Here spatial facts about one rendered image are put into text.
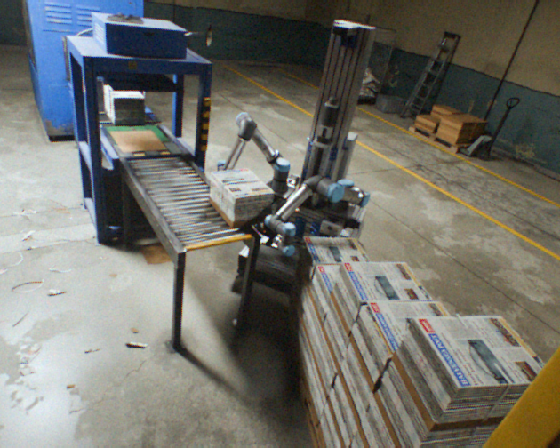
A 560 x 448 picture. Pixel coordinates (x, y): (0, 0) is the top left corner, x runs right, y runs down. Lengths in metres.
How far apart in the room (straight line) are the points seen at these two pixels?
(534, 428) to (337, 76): 2.45
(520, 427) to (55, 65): 5.38
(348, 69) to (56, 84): 3.73
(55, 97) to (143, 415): 4.08
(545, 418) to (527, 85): 8.30
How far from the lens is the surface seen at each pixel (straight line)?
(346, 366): 2.02
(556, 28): 8.91
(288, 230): 2.36
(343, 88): 2.94
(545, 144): 8.77
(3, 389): 2.88
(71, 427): 2.63
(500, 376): 1.46
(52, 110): 5.70
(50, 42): 5.52
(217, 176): 2.69
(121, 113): 4.12
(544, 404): 0.86
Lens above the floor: 2.19
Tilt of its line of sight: 31 degrees down
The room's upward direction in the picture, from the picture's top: 11 degrees clockwise
